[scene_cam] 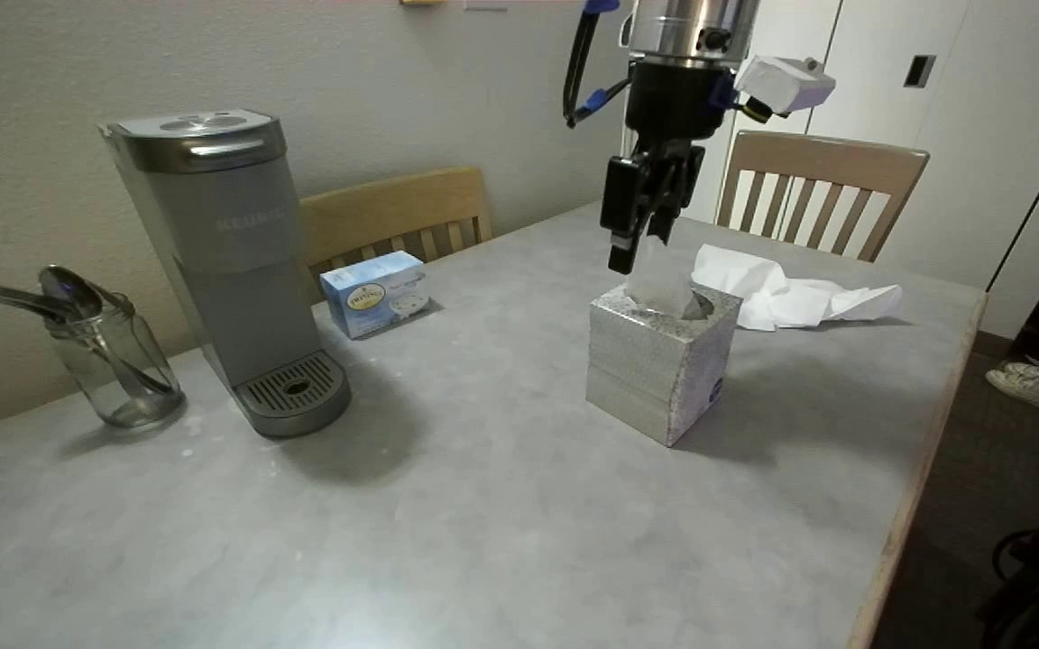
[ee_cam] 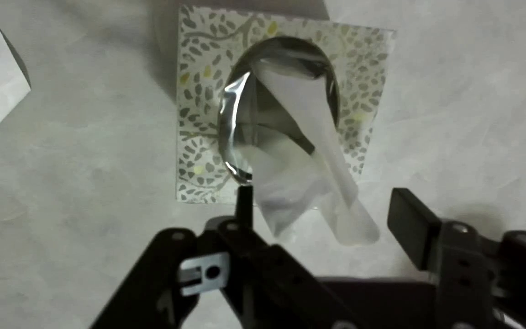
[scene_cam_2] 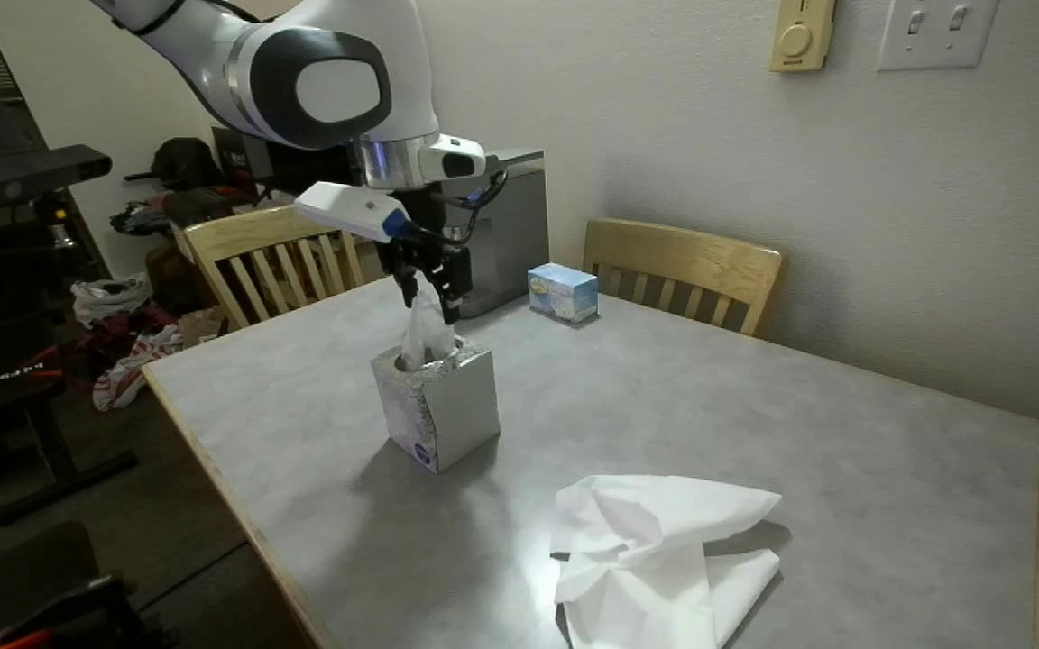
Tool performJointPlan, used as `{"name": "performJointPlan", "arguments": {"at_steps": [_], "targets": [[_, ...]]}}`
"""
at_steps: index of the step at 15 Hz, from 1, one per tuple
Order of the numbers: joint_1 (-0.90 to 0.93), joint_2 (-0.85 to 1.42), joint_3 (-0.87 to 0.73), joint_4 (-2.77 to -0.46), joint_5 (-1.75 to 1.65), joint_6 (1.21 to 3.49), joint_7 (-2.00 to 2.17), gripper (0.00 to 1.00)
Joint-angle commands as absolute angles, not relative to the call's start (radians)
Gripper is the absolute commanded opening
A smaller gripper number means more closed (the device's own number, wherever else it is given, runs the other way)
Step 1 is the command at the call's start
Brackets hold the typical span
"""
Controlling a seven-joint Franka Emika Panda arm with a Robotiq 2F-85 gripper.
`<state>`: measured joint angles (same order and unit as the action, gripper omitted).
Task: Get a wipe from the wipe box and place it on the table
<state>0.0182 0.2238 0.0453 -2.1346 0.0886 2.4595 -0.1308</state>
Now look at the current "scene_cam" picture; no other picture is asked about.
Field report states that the black door plate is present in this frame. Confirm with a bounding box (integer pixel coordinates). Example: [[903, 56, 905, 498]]
[[903, 51, 936, 89]]

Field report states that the grey single-serve coffee maker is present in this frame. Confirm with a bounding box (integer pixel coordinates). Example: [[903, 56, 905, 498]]
[[95, 103, 354, 443]]

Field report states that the light wood chair solid back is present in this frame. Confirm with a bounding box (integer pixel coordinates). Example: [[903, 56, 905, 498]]
[[294, 161, 497, 303]]

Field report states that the brown chair with slatted back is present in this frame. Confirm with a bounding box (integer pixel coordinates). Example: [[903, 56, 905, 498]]
[[715, 125, 934, 265]]

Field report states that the small blue cardboard box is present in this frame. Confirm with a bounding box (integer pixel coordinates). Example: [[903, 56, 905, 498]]
[[317, 250, 435, 341]]

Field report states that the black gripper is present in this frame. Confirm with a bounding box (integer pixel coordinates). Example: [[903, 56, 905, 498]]
[[596, 56, 744, 278]]

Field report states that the black cable with blue plug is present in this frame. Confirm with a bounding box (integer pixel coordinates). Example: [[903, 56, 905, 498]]
[[559, 0, 639, 129]]

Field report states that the white low cabinet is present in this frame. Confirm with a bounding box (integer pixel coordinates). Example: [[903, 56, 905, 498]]
[[618, 74, 745, 227]]

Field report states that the crumpled white wipe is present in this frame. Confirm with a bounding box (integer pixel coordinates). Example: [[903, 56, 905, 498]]
[[689, 242, 909, 335]]

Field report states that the clear glass jar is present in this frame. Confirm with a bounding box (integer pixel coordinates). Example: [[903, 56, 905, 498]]
[[43, 286, 190, 434]]

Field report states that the white cube tissue box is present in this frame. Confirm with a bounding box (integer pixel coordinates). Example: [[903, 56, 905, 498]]
[[580, 282, 744, 450]]

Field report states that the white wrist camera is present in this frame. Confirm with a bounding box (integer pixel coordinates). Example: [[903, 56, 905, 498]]
[[733, 51, 841, 123]]

